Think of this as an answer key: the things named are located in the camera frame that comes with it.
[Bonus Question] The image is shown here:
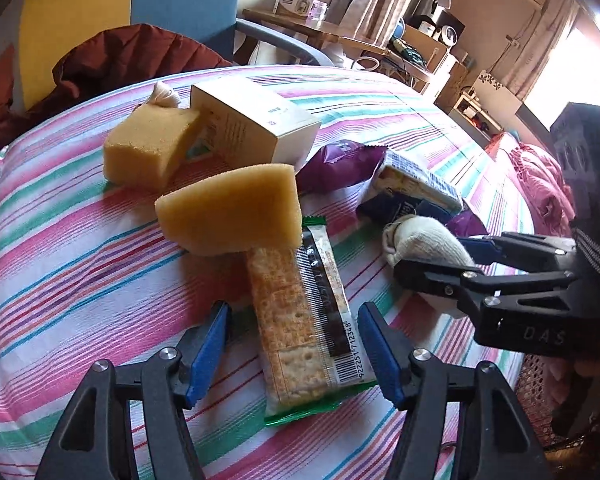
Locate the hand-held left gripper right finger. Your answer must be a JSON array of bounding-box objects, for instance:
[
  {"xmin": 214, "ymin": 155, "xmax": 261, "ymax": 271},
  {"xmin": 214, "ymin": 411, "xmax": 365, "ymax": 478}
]
[{"xmin": 357, "ymin": 301, "xmax": 553, "ymax": 480}]

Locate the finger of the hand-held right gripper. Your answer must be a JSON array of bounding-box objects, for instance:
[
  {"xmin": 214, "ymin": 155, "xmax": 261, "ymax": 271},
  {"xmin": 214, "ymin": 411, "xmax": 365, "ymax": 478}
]
[
  {"xmin": 394, "ymin": 256, "xmax": 579, "ymax": 320},
  {"xmin": 454, "ymin": 231, "xmax": 579, "ymax": 274}
]

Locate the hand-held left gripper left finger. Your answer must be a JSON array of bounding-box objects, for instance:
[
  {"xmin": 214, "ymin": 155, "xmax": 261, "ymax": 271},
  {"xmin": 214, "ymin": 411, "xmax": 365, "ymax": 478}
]
[{"xmin": 35, "ymin": 300, "xmax": 232, "ymax": 480}]

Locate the purple snack packet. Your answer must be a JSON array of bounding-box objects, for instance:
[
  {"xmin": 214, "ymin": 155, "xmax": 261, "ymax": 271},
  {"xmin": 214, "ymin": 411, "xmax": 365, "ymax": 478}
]
[
  {"xmin": 442, "ymin": 209, "xmax": 491, "ymax": 238},
  {"xmin": 296, "ymin": 140, "xmax": 387, "ymax": 194}
]

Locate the white sock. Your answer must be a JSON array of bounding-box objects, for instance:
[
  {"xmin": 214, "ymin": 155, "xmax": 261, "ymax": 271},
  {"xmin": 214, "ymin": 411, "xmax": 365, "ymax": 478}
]
[{"xmin": 381, "ymin": 215, "xmax": 476, "ymax": 268}]

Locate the green-edged cracker packet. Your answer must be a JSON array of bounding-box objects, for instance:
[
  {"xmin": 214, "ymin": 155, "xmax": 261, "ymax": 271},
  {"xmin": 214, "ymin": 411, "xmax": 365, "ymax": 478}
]
[{"xmin": 244, "ymin": 215, "xmax": 381, "ymax": 428}]

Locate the blue and white tissue packet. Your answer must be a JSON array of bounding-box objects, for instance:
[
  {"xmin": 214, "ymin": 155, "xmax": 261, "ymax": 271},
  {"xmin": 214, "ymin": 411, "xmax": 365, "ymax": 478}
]
[{"xmin": 356, "ymin": 150, "xmax": 465, "ymax": 226}]

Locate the rounded yellow sponge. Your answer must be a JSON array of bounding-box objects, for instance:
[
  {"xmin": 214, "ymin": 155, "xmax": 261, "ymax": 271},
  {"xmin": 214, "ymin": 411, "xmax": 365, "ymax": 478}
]
[{"xmin": 154, "ymin": 162, "xmax": 302, "ymax": 257}]

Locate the cuboid yellow sponge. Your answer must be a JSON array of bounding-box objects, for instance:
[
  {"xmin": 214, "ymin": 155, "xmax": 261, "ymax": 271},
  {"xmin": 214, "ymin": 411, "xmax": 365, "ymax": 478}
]
[{"xmin": 102, "ymin": 106, "xmax": 207, "ymax": 190}]

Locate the cream cardboard box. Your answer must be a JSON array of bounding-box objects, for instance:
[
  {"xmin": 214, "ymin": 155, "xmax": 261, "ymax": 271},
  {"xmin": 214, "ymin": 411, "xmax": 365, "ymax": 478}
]
[{"xmin": 189, "ymin": 79, "xmax": 322, "ymax": 167}]

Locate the woven rattan seat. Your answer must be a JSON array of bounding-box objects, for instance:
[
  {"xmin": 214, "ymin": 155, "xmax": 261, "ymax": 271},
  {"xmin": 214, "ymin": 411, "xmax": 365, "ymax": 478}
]
[{"xmin": 517, "ymin": 354, "xmax": 573, "ymax": 443}]

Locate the pink blanket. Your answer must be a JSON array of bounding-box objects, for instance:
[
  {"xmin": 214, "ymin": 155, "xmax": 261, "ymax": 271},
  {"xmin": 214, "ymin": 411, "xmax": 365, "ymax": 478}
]
[{"xmin": 485, "ymin": 132, "xmax": 576, "ymax": 236}]

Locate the white storage cabinet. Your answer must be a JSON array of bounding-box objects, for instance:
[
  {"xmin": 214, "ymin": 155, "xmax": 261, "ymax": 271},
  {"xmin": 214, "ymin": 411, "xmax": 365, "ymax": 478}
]
[{"xmin": 450, "ymin": 70, "xmax": 524, "ymax": 136}]

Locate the striped bed sheet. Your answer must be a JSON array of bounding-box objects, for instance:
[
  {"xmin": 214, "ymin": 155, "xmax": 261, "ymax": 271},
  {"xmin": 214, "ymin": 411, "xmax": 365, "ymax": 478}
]
[{"xmin": 0, "ymin": 65, "xmax": 536, "ymax": 480}]

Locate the sunlit window curtain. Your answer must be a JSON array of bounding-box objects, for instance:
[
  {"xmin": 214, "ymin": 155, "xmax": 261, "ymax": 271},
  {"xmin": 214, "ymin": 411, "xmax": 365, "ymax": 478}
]
[{"xmin": 500, "ymin": 0, "xmax": 581, "ymax": 103}]

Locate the black speaker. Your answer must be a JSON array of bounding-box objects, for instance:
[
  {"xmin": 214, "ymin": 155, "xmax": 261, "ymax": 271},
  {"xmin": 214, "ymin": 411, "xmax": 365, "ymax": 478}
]
[{"xmin": 410, "ymin": 0, "xmax": 466, "ymax": 46}]

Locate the small white cloth bundle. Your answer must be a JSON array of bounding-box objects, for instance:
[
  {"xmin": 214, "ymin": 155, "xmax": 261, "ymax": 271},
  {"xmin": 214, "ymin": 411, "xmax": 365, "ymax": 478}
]
[{"xmin": 151, "ymin": 81, "xmax": 182, "ymax": 109}]

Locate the wooden desk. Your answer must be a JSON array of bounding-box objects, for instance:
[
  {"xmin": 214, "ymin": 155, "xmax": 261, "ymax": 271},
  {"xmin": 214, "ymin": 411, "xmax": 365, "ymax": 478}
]
[{"xmin": 242, "ymin": 7, "xmax": 431, "ymax": 81}]

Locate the maroon jacket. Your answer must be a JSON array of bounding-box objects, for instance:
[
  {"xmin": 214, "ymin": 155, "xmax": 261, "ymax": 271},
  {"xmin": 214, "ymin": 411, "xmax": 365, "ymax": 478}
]
[{"xmin": 0, "ymin": 24, "xmax": 233, "ymax": 161}]

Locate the grey yellow blue chair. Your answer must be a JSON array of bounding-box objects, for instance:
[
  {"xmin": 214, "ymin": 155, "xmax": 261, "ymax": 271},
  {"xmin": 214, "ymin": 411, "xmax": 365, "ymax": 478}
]
[{"xmin": 0, "ymin": 0, "xmax": 336, "ymax": 111}]

